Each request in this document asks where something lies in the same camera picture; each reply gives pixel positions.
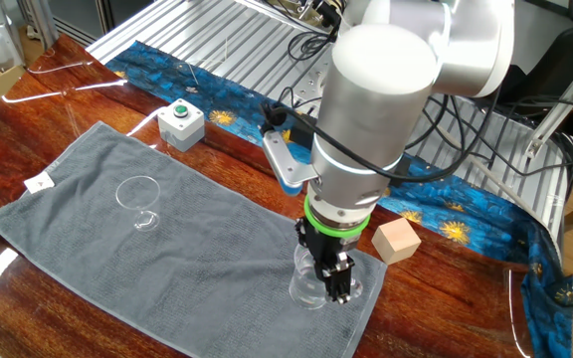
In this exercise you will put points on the grey towel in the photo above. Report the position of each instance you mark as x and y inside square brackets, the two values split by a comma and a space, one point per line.
[192, 273]

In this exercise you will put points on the blue starry tablecloth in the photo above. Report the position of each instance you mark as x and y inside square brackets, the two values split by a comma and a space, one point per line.
[465, 209]

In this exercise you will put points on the green push button box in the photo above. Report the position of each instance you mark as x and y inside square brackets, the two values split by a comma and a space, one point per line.
[179, 131]

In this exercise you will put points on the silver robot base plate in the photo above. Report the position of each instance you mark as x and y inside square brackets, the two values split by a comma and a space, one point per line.
[316, 84]

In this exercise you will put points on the clear glass mug with water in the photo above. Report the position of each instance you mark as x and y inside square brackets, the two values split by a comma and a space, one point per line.
[306, 293]

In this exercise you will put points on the light wooden cube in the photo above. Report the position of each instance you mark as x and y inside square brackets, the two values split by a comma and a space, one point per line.
[396, 243]

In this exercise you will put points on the dark framed cabinet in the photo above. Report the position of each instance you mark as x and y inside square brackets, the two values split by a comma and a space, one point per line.
[117, 15]

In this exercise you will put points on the empty clear plastic cup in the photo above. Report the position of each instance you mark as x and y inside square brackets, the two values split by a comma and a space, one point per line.
[142, 219]

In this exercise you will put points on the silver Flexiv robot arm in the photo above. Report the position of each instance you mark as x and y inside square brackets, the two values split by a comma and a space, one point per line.
[376, 99]

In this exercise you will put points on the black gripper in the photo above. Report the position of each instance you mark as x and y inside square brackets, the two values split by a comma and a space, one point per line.
[331, 246]

